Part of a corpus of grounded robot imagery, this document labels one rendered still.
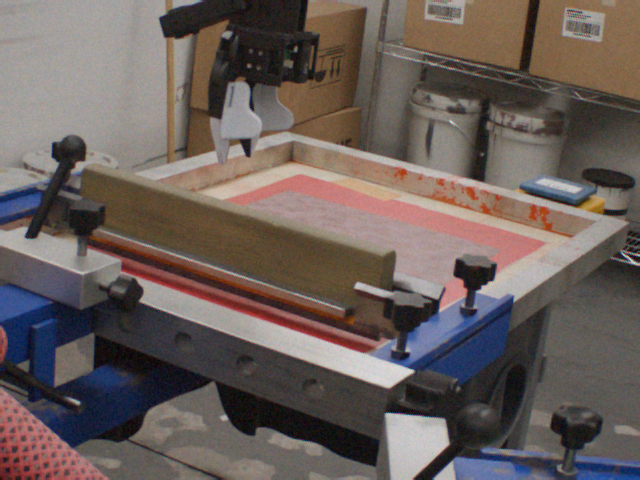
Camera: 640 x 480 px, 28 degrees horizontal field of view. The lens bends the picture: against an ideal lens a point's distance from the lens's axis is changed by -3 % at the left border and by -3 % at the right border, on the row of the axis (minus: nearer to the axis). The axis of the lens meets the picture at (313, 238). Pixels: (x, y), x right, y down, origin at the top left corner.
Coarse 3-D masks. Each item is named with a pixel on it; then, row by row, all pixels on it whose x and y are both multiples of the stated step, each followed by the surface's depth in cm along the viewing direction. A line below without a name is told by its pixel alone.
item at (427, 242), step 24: (408, 216) 186; (432, 216) 187; (384, 240) 174; (408, 240) 175; (432, 240) 176; (456, 240) 178; (480, 240) 179; (504, 240) 180; (528, 240) 182; (408, 264) 166; (432, 264) 167; (504, 264) 170; (456, 288) 159; (264, 312) 144; (288, 312) 145; (312, 336) 140; (336, 336) 140
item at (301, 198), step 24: (264, 192) 189; (288, 192) 190; (312, 192) 192; (336, 192) 193; (288, 216) 179; (312, 216) 180; (336, 216) 182; (360, 216) 183; (384, 216) 184; (192, 288) 149; (216, 288) 150
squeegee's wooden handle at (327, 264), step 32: (96, 192) 153; (128, 192) 150; (160, 192) 148; (192, 192) 148; (128, 224) 151; (160, 224) 149; (192, 224) 146; (224, 224) 144; (256, 224) 142; (288, 224) 141; (224, 256) 145; (256, 256) 143; (288, 256) 141; (320, 256) 139; (352, 256) 137; (384, 256) 135; (320, 288) 139; (352, 288) 137; (384, 288) 137
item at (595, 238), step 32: (192, 160) 188; (256, 160) 198; (288, 160) 206; (320, 160) 204; (352, 160) 201; (384, 160) 200; (416, 192) 197; (448, 192) 194; (480, 192) 191; (512, 192) 192; (0, 224) 151; (544, 224) 187; (576, 224) 185; (608, 224) 182; (544, 256) 164; (576, 256) 166; (608, 256) 178; (512, 288) 151; (544, 288) 156; (512, 320) 148
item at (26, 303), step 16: (0, 288) 118; (16, 288) 119; (0, 304) 115; (16, 304) 115; (32, 304) 116; (48, 304) 117; (64, 304) 118; (0, 320) 111; (16, 320) 113; (32, 320) 115; (64, 320) 119; (80, 320) 121; (16, 336) 113; (64, 336) 120; (80, 336) 122; (16, 352) 114; (0, 368) 113
